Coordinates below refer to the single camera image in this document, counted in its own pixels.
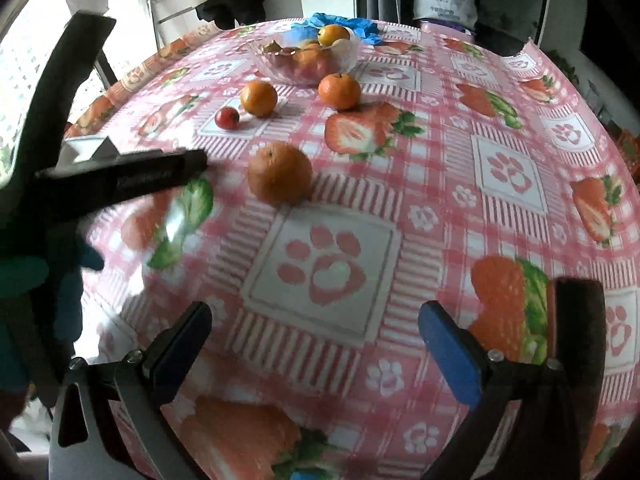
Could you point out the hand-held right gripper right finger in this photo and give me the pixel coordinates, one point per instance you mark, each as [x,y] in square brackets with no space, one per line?
[450,355]

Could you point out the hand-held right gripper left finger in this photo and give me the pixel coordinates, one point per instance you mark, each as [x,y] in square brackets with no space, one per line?
[182,355]

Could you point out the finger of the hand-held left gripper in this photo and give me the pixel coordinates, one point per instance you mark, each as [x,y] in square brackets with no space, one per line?
[65,85]
[150,175]

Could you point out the white rectangular box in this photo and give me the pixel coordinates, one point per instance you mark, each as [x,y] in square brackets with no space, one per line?
[92,150]

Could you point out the orange mandarin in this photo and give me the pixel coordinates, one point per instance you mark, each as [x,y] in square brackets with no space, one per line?
[258,98]
[310,54]
[280,172]
[333,35]
[339,91]

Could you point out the person's left hand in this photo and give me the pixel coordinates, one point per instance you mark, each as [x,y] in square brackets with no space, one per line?
[70,300]

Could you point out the red cherry tomato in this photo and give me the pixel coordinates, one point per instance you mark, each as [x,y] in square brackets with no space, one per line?
[227,118]

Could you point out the white cabinet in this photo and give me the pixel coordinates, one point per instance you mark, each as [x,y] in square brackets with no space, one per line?
[172,10]

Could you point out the dark object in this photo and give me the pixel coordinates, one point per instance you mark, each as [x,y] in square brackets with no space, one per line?
[580,320]

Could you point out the pink printed tablecloth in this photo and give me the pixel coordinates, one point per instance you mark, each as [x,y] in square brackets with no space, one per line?
[450,170]

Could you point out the clear plastic bowl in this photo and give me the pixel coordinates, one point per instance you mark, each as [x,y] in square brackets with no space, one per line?
[345,62]

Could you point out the blue disposable gloves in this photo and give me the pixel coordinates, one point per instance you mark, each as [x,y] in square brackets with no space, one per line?
[362,27]

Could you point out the purple packet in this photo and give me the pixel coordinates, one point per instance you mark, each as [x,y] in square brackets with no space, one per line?
[440,25]

